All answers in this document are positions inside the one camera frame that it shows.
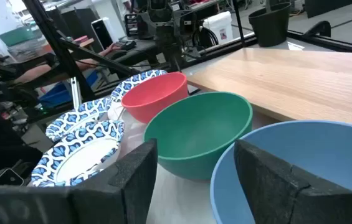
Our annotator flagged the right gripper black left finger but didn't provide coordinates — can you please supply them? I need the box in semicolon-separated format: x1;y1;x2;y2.
0;139;159;224

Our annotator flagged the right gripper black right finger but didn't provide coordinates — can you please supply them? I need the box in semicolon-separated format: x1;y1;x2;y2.
234;139;352;224

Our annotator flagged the blue patterned paper bowl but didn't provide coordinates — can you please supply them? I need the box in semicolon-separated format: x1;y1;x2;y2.
110;69;168;103
45;96;113;142
29;119;125;187

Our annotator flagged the person's forearm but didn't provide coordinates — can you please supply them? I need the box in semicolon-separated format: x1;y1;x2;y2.
13;51;108;85

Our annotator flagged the green bowl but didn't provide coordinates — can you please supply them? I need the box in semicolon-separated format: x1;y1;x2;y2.
143;91;254;182

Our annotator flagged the red bowl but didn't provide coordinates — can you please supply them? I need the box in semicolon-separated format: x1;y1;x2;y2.
120;72;189;124

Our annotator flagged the wooden cutting board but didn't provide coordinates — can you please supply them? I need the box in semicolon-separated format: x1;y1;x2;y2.
186;0;352;130

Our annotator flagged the blue storage bin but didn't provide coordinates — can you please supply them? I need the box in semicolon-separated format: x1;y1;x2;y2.
37;70;99;109

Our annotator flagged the person's hand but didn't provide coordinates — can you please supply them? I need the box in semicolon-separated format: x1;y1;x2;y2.
99;42;123;59

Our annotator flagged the black computer tower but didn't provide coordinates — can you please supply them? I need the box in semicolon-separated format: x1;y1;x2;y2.
90;17;115;51

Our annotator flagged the potted plant in black pot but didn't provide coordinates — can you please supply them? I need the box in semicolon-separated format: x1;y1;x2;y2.
248;0;292;48

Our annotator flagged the white plastic bin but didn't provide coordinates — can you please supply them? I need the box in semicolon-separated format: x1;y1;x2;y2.
202;11;234;45

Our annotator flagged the black aluminium table frame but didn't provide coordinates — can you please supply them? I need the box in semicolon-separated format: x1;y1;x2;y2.
21;0;352;124

